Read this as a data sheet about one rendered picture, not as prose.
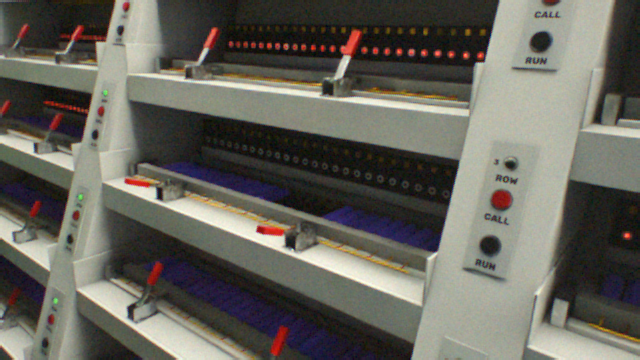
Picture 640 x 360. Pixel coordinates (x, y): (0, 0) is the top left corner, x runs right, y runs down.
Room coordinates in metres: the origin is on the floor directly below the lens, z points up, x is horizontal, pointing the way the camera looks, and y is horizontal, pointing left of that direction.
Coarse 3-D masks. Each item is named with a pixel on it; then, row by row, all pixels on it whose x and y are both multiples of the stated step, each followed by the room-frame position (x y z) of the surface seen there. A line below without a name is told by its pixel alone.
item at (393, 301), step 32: (128, 160) 0.84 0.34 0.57; (160, 160) 0.89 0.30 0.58; (256, 160) 0.84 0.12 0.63; (128, 192) 0.76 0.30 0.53; (352, 192) 0.72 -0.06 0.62; (384, 192) 0.68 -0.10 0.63; (160, 224) 0.72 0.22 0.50; (192, 224) 0.67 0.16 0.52; (224, 224) 0.64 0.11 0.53; (256, 224) 0.64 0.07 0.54; (224, 256) 0.63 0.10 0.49; (256, 256) 0.59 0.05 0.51; (288, 256) 0.56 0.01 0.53; (320, 256) 0.55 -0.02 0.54; (352, 256) 0.56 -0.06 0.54; (320, 288) 0.54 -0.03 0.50; (352, 288) 0.51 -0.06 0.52; (384, 288) 0.49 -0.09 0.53; (416, 288) 0.49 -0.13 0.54; (384, 320) 0.49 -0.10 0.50; (416, 320) 0.46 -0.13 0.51
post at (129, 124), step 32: (160, 0) 0.83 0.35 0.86; (192, 0) 0.88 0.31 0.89; (224, 0) 0.94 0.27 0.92; (160, 32) 0.84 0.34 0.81; (192, 32) 0.90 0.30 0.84; (224, 32) 0.96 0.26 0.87; (96, 96) 0.85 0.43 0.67; (128, 96) 0.82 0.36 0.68; (128, 128) 0.83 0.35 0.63; (160, 128) 0.88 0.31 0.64; (192, 128) 0.94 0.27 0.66; (96, 160) 0.82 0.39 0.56; (96, 192) 0.81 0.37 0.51; (64, 224) 0.86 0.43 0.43; (96, 224) 0.82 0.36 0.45; (128, 224) 0.87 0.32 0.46; (64, 256) 0.84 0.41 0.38; (64, 288) 0.83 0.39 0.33; (64, 320) 0.81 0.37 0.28; (32, 352) 0.86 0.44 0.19; (64, 352) 0.81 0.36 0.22
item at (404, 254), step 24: (144, 168) 0.82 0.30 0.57; (192, 192) 0.73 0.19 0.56; (216, 192) 0.71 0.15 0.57; (240, 192) 0.70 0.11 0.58; (264, 216) 0.65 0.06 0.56; (288, 216) 0.62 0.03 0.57; (312, 216) 0.62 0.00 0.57; (336, 240) 0.58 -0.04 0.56; (360, 240) 0.56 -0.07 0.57; (384, 240) 0.55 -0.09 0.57; (384, 264) 0.52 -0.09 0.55; (408, 264) 0.52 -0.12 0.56
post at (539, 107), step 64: (512, 0) 0.45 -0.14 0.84; (576, 0) 0.42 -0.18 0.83; (576, 64) 0.41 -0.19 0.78; (512, 128) 0.43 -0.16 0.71; (576, 128) 0.40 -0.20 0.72; (576, 192) 0.47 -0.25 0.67; (448, 256) 0.45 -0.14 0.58; (512, 256) 0.42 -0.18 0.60; (448, 320) 0.44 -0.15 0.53; (512, 320) 0.41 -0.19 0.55
